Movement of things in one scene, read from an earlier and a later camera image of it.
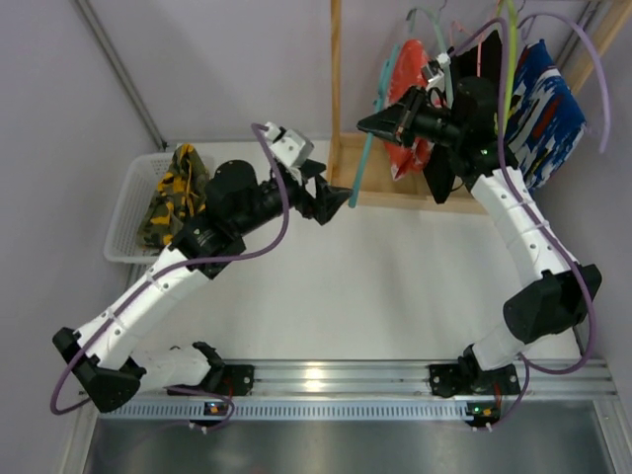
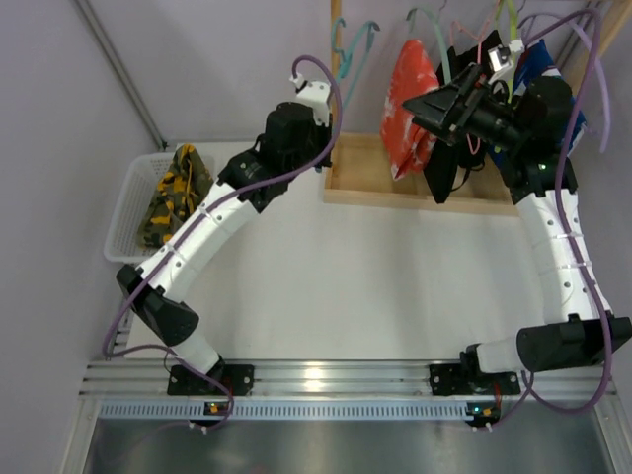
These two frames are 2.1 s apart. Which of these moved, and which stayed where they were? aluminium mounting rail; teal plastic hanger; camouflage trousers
Moved: teal plastic hanger
Stayed: aluminium mounting rail; camouflage trousers
